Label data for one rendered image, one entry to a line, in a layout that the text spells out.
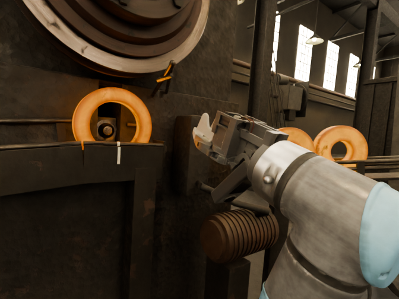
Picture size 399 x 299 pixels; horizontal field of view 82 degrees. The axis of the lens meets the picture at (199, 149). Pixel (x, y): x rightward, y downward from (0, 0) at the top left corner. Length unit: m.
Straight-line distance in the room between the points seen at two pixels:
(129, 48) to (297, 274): 0.53
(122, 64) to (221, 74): 0.46
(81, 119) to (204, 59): 0.50
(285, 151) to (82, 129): 0.44
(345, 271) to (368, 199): 0.07
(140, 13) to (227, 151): 0.34
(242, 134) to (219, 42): 0.64
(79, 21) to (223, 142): 0.38
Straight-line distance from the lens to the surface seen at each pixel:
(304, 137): 0.75
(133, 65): 0.61
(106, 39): 0.58
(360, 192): 0.27
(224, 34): 0.99
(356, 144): 0.83
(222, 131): 0.39
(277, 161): 0.30
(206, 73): 0.90
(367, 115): 4.56
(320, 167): 0.29
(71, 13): 0.58
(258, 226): 0.69
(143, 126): 0.62
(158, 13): 0.57
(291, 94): 8.46
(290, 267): 0.31
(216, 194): 0.43
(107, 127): 0.69
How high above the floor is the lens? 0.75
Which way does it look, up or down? 4 degrees down
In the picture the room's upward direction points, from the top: 4 degrees clockwise
